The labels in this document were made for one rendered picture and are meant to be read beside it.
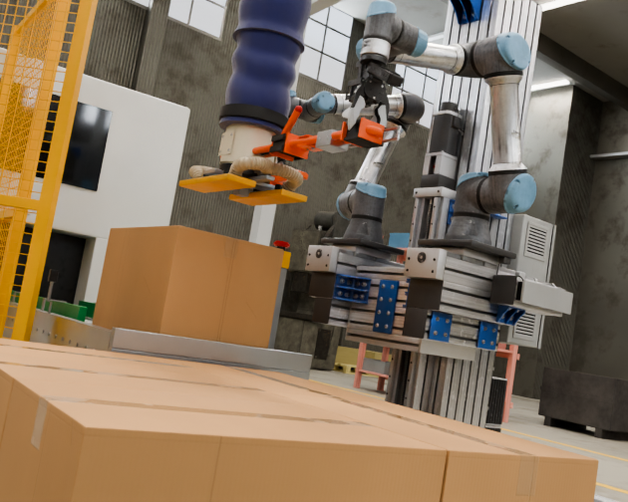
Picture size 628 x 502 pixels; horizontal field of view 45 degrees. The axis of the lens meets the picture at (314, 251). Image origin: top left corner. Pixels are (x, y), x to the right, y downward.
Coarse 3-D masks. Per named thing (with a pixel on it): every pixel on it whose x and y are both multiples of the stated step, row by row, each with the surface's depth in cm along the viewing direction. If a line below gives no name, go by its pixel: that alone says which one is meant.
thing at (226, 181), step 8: (208, 176) 230; (216, 176) 225; (224, 176) 221; (232, 176) 220; (240, 176) 225; (184, 184) 243; (192, 184) 239; (200, 184) 237; (208, 184) 234; (216, 184) 231; (224, 184) 229; (232, 184) 227; (240, 184) 224; (248, 184) 223
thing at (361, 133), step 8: (360, 120) 189; (368, 120) 189; (344, 128) 194; (352, 128) 192; (360, 128) 188; (344, 136) 194; (352, 136) 191; (360, 136) 188; (368, 136) 189; (376, 136) 190; (360, 144) 195; (368, 144) 194; (376, 144) 192
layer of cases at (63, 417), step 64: (0, 384) 129; (64, 384) 123; (128, 384) 138; (192, 384) 157; (256, 384) 182; (320, 384) 217; (0, 448) 120; (64, 448) 94; (128, 448) 92; (192, 448) 97; (256, 448) 102; (320, 448) 108; (384, 448) 114; (448, 448) 123; (512, 448) 137
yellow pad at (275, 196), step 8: (280, 184) 240; (256, 192) 242; (264, 192) 238; (272, 192) 234; (280, 192) 230; (288, 192) 231; (240, 200) 255; (248, 200) 252; (256, 200) 249; (264, 200) 246; (272, 200) 244; (280, 200) 241; (288, 200) 238; (296, 200) 236; (304, 200) 235
